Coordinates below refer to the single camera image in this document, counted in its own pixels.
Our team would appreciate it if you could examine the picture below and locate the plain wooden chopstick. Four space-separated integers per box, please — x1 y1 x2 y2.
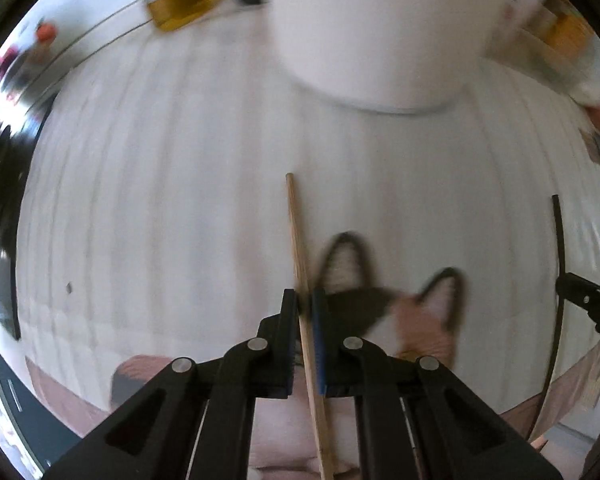
285 172 335 479

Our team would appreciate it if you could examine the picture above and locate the dark black chopstick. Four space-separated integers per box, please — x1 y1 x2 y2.
527 194 566 442

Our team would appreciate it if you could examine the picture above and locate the striped cat face placemat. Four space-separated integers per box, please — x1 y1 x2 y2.
14 16 600 480

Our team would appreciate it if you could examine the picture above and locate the orange packaged box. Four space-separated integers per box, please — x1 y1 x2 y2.
538 0 594 63

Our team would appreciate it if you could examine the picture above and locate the white cylindrical utensil holder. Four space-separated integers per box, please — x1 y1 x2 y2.
268 0 505 113

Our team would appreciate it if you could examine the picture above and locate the orange capped bottle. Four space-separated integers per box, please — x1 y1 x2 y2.
28 21 58 64

